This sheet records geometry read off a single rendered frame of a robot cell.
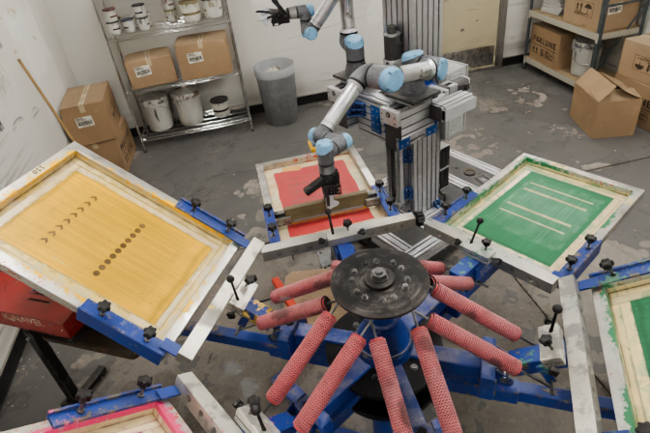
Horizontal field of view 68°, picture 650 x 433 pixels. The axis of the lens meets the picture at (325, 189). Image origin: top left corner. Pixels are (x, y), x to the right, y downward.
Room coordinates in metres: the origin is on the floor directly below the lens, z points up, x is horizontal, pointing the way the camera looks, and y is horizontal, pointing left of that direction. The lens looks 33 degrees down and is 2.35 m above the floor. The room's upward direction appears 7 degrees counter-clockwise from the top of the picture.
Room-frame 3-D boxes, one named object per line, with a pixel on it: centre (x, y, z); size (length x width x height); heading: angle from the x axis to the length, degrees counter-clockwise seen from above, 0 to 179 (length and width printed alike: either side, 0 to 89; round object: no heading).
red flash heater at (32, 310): (1.58, 1.19, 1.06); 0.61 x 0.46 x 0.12; 69
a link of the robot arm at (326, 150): (1.91, -0.02, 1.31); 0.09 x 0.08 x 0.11; 132
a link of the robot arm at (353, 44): (2.99, -0.30, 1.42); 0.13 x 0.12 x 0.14; 7
